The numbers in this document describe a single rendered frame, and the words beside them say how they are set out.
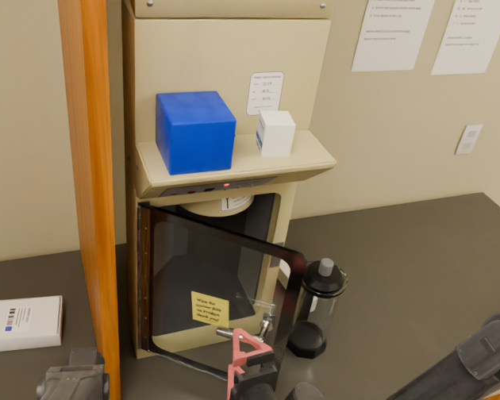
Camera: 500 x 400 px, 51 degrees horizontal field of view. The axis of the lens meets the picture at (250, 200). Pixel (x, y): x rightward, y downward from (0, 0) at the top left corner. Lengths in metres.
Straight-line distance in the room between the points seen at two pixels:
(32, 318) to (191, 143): 0.69
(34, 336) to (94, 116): 0.67
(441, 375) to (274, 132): 0.43
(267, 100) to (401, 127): 0.88
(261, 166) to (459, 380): 0.42
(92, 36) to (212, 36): 0.21
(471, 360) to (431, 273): 1.05
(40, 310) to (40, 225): 0.27
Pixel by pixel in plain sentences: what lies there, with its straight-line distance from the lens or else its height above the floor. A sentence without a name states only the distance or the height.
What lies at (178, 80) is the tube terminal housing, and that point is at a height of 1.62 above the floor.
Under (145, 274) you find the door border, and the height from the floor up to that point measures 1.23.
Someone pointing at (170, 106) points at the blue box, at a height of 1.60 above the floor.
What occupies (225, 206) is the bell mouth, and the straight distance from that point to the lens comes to 1.05.
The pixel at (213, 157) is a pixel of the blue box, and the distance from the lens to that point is 0.81.
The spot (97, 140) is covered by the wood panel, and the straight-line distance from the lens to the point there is 0.78.
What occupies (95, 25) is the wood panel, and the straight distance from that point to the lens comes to 0.71.
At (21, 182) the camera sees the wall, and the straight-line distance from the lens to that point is 1.44.
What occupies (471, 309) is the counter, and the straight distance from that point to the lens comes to 1.61.
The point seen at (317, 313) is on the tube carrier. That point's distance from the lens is 1.20.
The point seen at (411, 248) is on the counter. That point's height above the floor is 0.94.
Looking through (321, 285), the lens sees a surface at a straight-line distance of 1.15.
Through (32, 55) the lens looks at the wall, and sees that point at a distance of 1.28.
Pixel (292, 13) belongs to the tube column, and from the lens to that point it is 0.88.
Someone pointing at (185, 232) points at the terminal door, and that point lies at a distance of 0.94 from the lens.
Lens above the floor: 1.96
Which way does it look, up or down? 36 degrees down
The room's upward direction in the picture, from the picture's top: 9 degrees clockwise
